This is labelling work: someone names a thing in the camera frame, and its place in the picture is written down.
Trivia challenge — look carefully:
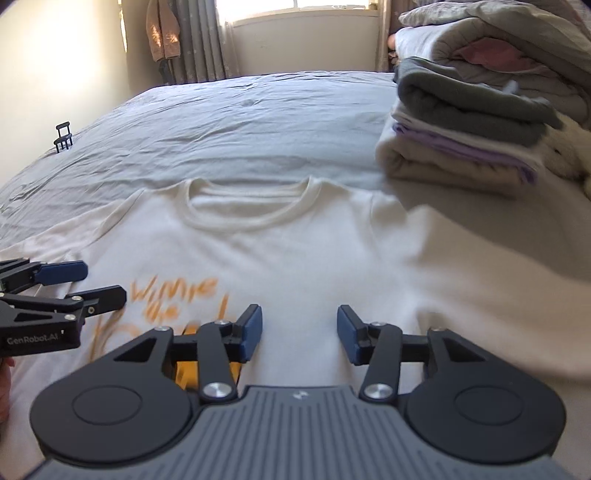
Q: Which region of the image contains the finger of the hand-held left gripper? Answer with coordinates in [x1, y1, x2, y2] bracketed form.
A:
[0, 285, 127, 324]
[0, 259, 89, 292]

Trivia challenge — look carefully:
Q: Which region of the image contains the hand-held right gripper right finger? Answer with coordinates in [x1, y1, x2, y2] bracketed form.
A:
[337, 304, 491, 403]

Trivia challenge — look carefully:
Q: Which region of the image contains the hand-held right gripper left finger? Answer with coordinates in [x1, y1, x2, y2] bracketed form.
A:
[112, 303, 264, 403]

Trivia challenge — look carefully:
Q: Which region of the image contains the cream printed sweatshirt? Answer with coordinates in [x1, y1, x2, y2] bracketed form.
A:
[0, 176, 591, 467]

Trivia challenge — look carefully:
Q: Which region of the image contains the small black chair-shaped stand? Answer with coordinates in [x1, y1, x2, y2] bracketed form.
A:
[54, 122, 75, 154]

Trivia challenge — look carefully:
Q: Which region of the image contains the beige folded garment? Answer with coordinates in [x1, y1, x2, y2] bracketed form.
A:
[375, 134, 533, 199]

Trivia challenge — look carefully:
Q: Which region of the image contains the grey bed sheet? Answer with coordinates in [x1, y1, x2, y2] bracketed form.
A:
[0, 69, 591, 480]

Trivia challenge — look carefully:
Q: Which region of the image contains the white folded garment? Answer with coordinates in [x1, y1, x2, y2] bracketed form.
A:
[392, 108, 546, 172]

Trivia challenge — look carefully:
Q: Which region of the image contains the brown hanging jacket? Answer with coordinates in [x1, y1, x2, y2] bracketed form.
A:
[146, 0, 182, 63]

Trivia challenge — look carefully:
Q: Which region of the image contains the grey curtain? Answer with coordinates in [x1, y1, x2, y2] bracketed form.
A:
[171, 0, 234, 85]
[376, 0, 394, 72]

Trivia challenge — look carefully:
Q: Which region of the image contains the white plush toy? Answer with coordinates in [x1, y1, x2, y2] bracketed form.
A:
[539, 119, 591, 200]

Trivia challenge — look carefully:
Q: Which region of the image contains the pale grey quilt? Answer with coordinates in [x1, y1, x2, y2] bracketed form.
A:
[393, 27, 591, 132]

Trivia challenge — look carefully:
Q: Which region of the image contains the pink blanket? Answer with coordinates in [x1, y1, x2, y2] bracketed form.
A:
[462, 39, 542, 75]

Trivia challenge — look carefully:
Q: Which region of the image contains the window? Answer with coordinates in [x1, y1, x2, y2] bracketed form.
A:
[217, 0, 380, 17]

